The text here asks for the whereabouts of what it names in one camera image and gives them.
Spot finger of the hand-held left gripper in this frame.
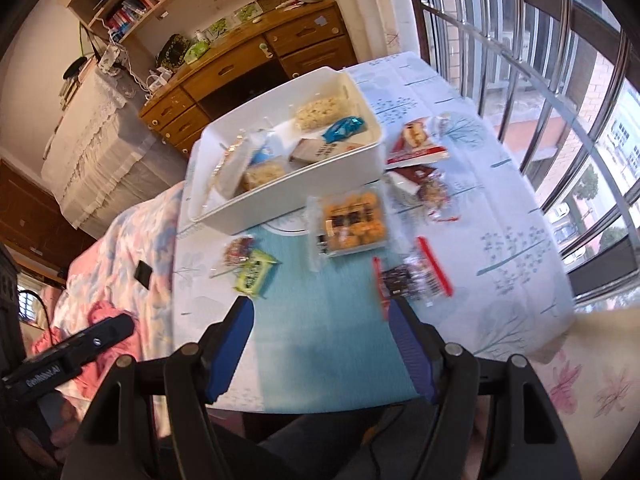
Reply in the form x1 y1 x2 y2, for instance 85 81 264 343
60 312 136 367

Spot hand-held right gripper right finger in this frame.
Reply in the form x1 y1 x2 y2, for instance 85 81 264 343
387 296 583 480

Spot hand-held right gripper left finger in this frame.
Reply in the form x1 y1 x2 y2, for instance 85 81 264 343
60 295 257 480

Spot red-edged clear brownie packet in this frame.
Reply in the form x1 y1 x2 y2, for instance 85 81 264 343
372 237 456 321

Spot green snack packet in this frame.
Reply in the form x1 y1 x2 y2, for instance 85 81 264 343
232 249 280 297

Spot dark red snack packet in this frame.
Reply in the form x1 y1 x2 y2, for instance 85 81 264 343
210 235 256 278

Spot orange pastry tray packet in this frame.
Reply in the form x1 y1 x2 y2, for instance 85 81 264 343
305 187 401 271

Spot clear nut bar packet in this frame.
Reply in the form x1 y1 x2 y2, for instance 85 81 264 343
415 175 461 223

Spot brown and white snack packet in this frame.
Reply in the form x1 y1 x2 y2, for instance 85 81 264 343
387 164 441 196

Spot rice crisp packet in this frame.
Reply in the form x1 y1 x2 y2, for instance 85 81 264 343
242 157 288 192

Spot clear cake packet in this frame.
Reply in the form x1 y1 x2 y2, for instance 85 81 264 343
207 130 253 198

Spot white storage box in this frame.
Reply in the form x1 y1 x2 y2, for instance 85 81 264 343
185 66 386 235

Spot red and white cake packet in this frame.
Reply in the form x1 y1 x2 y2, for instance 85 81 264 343
385 116 451 168

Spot white cracker packet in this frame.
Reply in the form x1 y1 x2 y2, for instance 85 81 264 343
289 137 368 165

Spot blue foil snack packet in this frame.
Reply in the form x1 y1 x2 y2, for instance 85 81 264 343
322 116 366 143

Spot puffed corn snack packet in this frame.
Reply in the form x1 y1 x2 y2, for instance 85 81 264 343
292 95 353 133

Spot pink cloth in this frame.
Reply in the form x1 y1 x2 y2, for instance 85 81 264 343
30 300 126 401

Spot floral blanket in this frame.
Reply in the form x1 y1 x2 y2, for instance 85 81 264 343
50 180 191 411

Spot person's dark trousers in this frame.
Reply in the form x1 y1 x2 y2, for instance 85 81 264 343
255 400 441 480

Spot dark wooden cabinet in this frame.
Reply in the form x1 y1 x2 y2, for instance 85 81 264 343
0 160 96 286

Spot cream leaf-printed sheet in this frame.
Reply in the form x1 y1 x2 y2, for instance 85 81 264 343
530 305 640 466

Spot white lace cloth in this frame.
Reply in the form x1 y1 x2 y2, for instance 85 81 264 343
40 67 188 241

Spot wooden desk with drawers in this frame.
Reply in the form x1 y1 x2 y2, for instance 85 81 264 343
137 0 358 161

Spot dark floral pouch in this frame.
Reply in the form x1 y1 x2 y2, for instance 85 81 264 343
156 34 191 68

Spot green tissue pack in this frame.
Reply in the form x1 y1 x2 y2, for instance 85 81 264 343
184 41 211 65

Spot window with metal grille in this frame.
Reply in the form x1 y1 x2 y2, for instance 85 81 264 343
400 0 640 311

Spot row of books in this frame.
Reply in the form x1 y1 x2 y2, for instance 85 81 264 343
107 0 151 36

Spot wooden bookshelf hutch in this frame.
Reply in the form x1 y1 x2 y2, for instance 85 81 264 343
67 0 321 43

